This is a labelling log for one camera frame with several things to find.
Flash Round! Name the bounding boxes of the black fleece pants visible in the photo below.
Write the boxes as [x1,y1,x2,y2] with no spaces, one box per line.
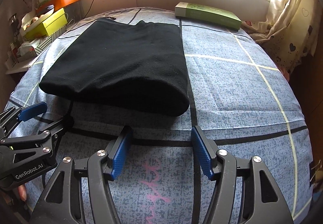
[39,18,189,117]

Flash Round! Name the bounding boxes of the yellow-green shoe box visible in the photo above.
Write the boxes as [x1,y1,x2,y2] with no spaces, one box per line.
[22,8,67,40]

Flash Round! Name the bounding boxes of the black charging cable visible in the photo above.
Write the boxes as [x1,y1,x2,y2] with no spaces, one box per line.
[57,0,117,38]

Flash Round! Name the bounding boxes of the white fruit tray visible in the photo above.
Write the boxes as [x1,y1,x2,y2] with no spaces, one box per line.
[20,5,54,35]

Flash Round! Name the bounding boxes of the wrapped grey package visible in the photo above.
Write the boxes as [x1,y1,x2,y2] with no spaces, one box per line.
[18,39,40,62]

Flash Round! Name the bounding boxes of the person's left hand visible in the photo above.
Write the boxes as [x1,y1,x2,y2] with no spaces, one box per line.
[14,184,27,202]

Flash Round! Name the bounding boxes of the blue plaid bed sheet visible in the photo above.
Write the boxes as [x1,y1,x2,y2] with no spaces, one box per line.
[7,8,313,223]

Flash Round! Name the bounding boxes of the white side board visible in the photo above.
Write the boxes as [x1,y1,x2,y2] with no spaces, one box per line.
[5,56,39,75]

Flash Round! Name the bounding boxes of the green and white flat box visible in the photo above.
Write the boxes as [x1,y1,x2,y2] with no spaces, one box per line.
[175,2,242,30]

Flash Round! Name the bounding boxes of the orange box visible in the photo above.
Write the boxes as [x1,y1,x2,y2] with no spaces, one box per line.
[36,0,80,14]

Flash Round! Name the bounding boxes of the grey striped box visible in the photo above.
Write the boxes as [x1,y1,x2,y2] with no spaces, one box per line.
[36,26,66,56]

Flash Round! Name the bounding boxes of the cream heart pattern curtain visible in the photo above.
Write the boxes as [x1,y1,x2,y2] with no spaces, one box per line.
[242,0,322,73]

